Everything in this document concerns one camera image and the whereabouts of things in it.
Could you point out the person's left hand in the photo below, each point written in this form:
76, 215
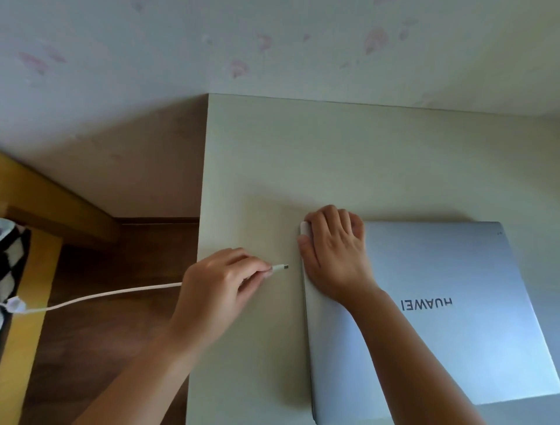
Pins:
210, 293

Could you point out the person's right hand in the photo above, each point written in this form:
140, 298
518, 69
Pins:
337, 258

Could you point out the person's right thumb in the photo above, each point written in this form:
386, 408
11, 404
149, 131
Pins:
306, 249

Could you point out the person's left thumb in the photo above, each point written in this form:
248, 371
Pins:
251, 284

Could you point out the silver laptop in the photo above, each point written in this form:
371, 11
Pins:
437, 306

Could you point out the person's left forearm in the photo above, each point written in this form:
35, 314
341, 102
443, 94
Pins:
140, 381

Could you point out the person's right forearm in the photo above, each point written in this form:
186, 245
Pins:
415, 363

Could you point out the black white checkered cloth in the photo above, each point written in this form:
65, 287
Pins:
13, 262

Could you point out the yellow wooden furniture frame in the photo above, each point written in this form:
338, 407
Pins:
30, 210

